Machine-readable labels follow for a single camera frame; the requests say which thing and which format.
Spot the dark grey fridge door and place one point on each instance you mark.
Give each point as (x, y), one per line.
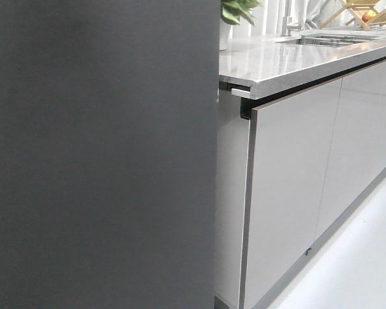
(108, 153)

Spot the near grey cabinet door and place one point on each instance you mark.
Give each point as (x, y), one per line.
(291, 140)

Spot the grey cabinet door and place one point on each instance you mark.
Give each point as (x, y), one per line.
(291, 140)
(358, 149)

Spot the far grey cabinet door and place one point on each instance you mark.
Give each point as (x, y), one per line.
(358, 149)

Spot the grey stone countertop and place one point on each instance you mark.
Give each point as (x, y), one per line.
(256, 67)

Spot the green potted plant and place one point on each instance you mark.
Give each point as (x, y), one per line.
(232, 11)

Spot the steel kitchen faucet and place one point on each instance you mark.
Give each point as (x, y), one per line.
(287, 22)

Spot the steel sink basin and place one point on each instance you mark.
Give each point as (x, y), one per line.
(334, 40)

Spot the wooden dish rack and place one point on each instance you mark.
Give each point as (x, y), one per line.
(364, 12)

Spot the red yellow apple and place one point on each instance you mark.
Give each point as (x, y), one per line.
(368, 15)

